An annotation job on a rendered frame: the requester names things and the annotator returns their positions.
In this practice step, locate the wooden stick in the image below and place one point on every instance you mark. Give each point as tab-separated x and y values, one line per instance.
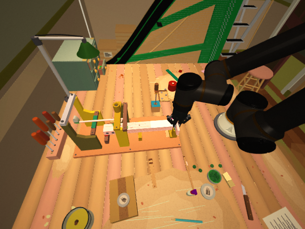
152	174

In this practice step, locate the green and black piano frame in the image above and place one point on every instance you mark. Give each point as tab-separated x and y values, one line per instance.
212	31

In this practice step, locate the wooden stool pink seat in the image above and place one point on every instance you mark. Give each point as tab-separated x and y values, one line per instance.
261	72

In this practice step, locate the pink key stop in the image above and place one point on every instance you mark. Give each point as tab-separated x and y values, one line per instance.
177	130

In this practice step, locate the small brown block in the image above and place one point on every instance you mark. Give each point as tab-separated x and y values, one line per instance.
106	139

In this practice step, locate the white round plate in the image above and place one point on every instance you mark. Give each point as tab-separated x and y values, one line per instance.
222	125

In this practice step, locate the white piano key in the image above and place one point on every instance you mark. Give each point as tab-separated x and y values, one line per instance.
147	125

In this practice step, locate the orange action model base board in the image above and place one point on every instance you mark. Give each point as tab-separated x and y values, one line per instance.
147	145

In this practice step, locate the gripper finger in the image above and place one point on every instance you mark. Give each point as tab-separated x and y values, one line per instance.
172	122
178	124

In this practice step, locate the small yellow peg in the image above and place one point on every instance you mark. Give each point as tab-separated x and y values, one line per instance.
140	136

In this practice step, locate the white dish of pins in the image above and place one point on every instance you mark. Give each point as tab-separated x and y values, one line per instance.
123	200

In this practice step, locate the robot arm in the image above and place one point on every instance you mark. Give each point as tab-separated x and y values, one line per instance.
240	64

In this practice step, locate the olive yellow hammer rail bracket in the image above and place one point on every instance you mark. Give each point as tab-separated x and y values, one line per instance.
88	140

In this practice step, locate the stacked wooden boxes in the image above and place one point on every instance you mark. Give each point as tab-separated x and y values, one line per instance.
124	35

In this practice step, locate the dish of green felt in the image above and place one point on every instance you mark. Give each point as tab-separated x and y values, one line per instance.
214	176

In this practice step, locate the pink wooden tool rack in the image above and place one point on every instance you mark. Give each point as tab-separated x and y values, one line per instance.
56	148

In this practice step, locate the green drawer cabinet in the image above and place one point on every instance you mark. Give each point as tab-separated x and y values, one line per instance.
74	74

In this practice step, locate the brown wooden upright strip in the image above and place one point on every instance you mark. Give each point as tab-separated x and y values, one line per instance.
124	114

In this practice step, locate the green shade desk lamp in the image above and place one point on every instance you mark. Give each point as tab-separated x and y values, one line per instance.
87	50

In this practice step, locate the white pole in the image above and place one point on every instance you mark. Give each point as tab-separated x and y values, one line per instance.
85	19

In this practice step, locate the yellow post with tube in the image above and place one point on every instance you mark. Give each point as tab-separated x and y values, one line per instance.
122	137

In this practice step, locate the brown wooden block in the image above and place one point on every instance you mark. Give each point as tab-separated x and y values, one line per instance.
93	132

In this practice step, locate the white paper sheet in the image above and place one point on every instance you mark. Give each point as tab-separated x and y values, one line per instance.
282	219

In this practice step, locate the teal pencil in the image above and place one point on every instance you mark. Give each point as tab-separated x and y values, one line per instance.
189	221

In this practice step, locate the green ruler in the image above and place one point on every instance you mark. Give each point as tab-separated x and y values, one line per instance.
172	74

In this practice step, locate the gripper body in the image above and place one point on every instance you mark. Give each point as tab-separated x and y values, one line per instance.
179	116

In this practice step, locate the yellow key end block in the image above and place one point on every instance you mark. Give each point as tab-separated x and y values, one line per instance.
172	134

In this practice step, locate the red cylinder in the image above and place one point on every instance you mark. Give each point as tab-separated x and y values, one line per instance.
172	86

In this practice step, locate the spare hammer purple head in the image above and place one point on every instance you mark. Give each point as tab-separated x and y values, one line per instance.
190	177

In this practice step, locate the small red green box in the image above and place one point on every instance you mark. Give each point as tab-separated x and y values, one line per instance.
102	68

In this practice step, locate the white dish with pins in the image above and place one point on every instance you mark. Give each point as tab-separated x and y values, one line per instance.
208	191

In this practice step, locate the tan plate with screws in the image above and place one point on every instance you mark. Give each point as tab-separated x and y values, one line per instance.
164	96

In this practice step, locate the wooden board cork stripe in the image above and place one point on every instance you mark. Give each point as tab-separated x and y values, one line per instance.
124	183

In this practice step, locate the blue tool block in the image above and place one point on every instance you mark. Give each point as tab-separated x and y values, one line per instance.
155	107

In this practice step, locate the green felt strip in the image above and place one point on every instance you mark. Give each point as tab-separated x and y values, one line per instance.
94	121

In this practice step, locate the white lamp clamp bar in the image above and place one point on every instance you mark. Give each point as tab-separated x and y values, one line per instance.
67	109

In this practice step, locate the grey ladder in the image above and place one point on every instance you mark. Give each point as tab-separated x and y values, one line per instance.
238	23

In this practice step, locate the white hammer with grey head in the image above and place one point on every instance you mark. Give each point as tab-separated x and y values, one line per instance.
95	120

